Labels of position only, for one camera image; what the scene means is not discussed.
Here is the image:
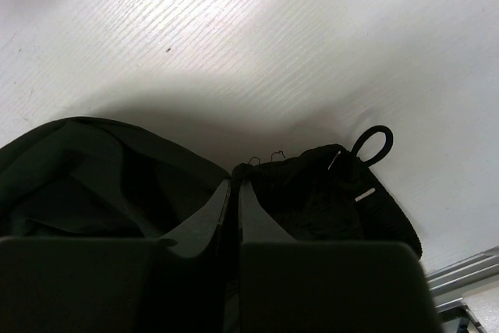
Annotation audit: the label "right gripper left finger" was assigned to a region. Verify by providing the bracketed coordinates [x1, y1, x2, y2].
[1, 180, 230, 332]

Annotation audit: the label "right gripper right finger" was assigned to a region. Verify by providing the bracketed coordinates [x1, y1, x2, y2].
[239, 182, 442, 332]

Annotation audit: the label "black trousers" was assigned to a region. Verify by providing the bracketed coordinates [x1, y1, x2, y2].
[0, 115, 424, 260]

